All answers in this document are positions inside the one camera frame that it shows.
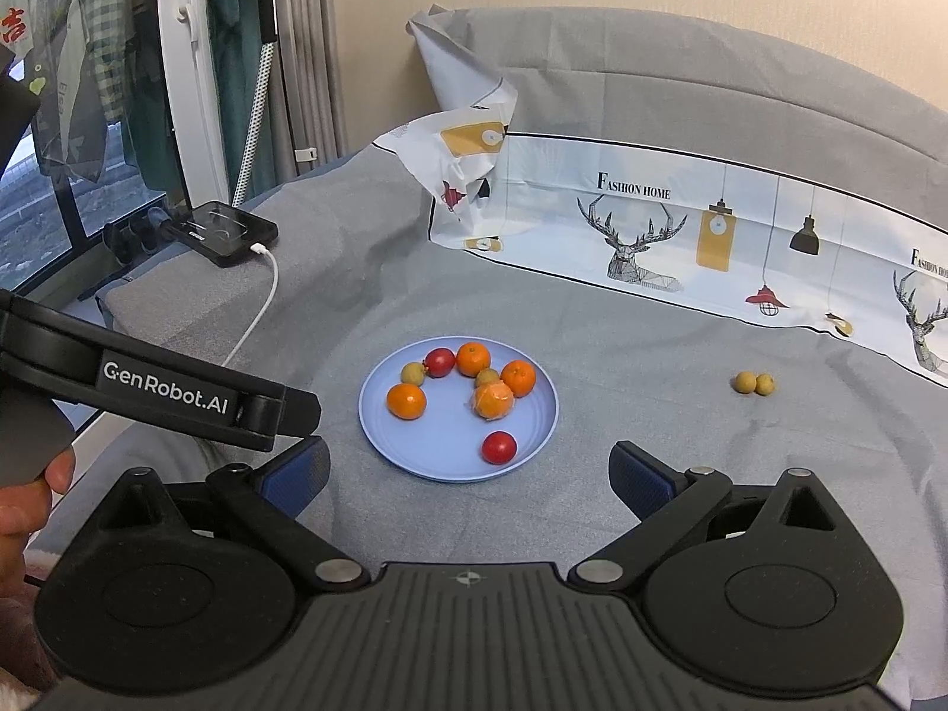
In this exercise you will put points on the grey printed duvet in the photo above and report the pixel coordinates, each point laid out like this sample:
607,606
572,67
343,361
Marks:
666,89

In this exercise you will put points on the pink fuzzy cloth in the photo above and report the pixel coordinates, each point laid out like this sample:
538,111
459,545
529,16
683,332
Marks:
18,652

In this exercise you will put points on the white red-print garment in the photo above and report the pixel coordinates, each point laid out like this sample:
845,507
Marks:
15,7

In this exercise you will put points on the plaid hanging shirt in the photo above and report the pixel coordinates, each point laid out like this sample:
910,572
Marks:
107,29

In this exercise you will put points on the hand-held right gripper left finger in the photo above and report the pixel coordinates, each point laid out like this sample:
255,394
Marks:
296,470

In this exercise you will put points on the black smartphone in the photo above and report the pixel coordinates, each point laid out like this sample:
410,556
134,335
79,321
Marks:
222,231

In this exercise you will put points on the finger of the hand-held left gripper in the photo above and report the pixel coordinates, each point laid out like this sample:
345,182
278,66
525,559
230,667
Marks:
289,415

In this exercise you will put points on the white window frame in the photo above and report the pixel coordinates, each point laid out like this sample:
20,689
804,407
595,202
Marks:
189,89

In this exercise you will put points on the black flat object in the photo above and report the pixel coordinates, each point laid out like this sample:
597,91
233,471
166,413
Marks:
15,118

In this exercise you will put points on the brown longan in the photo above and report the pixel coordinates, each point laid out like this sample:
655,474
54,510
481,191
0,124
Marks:
763,383
486,376
743,382
412,372

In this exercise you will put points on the tangerine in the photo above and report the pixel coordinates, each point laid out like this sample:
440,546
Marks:
518,378
472,359
494,400
406,401

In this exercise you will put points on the blue round plate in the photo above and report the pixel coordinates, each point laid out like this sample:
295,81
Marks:
444,444

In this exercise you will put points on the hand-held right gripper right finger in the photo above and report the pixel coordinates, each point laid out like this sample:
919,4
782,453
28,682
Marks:
638,478

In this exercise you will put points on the grey curtain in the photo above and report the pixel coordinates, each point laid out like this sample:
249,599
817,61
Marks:
311,52

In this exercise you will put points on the person's left hand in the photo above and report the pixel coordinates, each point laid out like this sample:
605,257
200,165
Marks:
22,526

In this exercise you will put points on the red cherry tomato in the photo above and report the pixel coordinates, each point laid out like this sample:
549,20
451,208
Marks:
440,361
498,447

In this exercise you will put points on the teal hanging garment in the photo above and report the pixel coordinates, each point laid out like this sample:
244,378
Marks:
222,89

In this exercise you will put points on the grey hanging jacket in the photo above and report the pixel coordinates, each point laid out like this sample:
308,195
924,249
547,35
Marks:
67,104

